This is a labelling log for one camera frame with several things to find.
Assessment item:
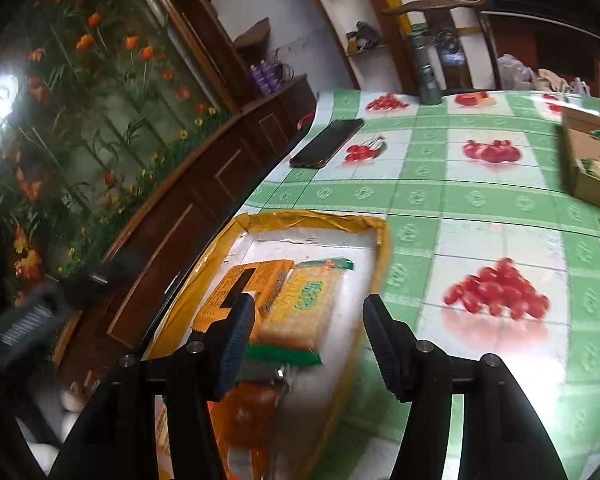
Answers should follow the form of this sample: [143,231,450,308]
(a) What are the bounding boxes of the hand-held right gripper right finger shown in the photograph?
[362,294,568,480]

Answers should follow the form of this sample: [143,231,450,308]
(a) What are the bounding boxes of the wooden cabinet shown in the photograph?
[55,75,316,396]

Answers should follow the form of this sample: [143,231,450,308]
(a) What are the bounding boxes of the wooden chair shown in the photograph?
[380,0,501,96]

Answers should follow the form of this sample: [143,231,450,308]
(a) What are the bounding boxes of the green fruit print tablecloth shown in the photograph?
[150,89,600,480]

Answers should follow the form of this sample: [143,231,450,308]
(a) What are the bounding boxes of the white box with yellow tape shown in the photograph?
[142,210,393,480]

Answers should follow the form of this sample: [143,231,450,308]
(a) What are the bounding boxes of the white plastic bag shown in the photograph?
[495,54,536,90]

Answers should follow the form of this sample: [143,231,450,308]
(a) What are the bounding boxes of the orange snack packet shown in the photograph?
[212,380,286,480]

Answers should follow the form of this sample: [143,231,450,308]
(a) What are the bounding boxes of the flower wall poster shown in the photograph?
[0,0,231,281]

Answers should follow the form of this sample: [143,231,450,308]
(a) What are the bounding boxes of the pale crumpled cloth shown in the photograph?
[535,67,592,96]

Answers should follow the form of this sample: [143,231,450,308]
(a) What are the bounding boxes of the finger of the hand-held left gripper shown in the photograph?
[87,249,151,288]

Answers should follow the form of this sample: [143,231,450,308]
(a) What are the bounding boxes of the black smartphone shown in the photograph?
[289,119,365,169]

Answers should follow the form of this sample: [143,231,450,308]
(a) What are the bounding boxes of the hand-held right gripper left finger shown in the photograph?
[47,292,258,480]

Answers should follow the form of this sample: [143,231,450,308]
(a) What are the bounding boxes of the yellow cracker packet green ends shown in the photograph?
[245,256,356,367]

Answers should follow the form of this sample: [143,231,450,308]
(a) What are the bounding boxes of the cardboard tray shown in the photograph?
[560,107,600,203]

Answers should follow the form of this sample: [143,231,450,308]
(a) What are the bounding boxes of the silver snack packet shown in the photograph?
[237,364,291,396]

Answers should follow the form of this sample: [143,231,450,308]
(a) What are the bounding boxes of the purple bottles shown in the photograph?
[250,60,282,96]

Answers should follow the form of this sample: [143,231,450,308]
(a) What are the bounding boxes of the long orange cracker packet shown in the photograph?
[192,259,296,341]

